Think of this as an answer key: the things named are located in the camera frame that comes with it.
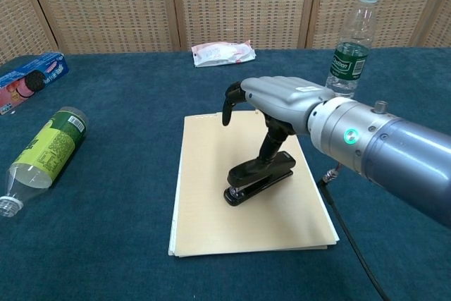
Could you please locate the blue table cloth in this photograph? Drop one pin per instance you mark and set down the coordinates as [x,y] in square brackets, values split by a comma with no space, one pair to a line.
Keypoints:
[105,209]

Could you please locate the white pink snack packet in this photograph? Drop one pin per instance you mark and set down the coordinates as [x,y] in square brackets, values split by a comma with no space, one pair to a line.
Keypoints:
[222,54]

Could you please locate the tan spiral notebook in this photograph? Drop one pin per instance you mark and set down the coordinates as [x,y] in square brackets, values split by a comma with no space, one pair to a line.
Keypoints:
[211,209]

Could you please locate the blue cookie box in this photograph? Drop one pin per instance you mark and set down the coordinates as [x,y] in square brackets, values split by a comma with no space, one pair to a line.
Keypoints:
[28,80]

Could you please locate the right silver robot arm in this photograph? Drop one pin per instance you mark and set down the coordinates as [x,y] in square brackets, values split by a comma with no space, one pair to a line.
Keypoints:
[380,142]

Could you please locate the woven rattan folding screen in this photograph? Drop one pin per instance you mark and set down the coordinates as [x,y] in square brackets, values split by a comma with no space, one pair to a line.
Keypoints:
[225,5]

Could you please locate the black stapler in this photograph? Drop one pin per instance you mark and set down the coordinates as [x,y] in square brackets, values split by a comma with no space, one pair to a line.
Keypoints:
[257,179]

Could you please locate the empty bottle lime green label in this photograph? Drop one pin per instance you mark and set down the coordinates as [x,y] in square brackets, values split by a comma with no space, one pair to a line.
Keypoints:
[49,149]

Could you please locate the clear water bottle green label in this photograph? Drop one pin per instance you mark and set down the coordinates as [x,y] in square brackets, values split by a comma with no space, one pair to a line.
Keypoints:
[347,65]

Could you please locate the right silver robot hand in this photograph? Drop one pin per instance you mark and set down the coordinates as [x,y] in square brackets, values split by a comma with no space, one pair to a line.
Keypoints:
[282,94]

